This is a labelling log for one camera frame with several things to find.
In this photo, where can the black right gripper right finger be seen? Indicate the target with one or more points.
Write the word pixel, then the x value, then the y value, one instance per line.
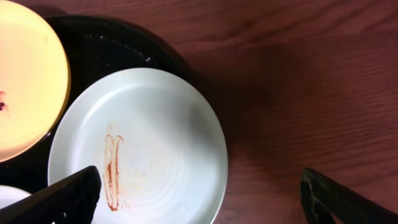
pixel 323 199

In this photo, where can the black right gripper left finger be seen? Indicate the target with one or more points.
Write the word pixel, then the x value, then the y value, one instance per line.
pixel 70 200

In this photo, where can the black round tray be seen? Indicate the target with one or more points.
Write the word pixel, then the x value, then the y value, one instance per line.
pixel 95 47

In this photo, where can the yellow plate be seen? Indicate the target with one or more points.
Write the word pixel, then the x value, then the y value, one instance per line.
pixel 35 79

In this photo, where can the light blue plate front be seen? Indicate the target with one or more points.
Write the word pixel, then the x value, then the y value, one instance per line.
pixel 10 195

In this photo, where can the light blue plate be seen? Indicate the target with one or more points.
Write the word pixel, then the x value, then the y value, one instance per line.
pixel 156 142
pixel 10 195

